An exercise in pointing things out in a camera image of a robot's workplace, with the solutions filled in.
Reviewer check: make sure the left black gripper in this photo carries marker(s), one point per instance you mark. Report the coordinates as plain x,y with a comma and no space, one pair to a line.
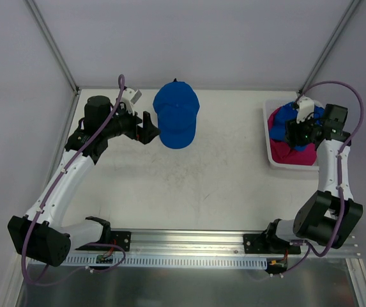
139,128

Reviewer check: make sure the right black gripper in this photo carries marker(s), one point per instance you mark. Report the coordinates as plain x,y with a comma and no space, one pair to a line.
293,134

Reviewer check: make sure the blue cap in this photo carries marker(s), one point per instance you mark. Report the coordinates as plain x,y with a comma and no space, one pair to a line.
176,106
277,132

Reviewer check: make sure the pink cap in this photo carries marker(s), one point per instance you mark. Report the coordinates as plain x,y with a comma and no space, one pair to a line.
306,160

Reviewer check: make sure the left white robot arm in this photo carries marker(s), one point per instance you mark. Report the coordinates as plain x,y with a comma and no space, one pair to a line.
39,233

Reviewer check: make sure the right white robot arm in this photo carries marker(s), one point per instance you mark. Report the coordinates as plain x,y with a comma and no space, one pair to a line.
330,215

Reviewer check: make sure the white plastic basket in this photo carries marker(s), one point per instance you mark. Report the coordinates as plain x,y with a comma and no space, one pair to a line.
269,106

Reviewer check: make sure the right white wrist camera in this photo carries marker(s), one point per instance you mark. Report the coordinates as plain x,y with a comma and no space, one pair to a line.
305,108

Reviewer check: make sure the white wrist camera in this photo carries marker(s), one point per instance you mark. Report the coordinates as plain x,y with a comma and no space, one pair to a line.
129,98
305,108

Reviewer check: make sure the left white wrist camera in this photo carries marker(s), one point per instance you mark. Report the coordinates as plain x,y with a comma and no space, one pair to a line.
129,98

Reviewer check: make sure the right aluminium frame post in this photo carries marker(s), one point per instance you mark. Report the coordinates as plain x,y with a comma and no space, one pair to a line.
340,27

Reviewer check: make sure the aluminium frame post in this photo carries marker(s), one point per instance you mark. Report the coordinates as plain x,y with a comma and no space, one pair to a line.
340,27
40,22

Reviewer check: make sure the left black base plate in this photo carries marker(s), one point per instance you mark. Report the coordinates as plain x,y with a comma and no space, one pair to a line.
114,237

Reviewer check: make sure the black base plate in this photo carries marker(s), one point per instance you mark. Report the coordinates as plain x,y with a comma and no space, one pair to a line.
262,243
114,237

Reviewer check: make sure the aluminium mounting rail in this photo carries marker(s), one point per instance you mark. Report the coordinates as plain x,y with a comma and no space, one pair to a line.
188,242

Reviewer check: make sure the left aluminium frame post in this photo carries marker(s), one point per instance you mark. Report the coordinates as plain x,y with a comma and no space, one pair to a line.
40,22

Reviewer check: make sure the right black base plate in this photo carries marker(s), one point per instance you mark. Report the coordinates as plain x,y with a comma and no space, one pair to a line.
262,243

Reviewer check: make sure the white slotted cable duct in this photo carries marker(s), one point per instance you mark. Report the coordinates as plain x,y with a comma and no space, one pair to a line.
173,261

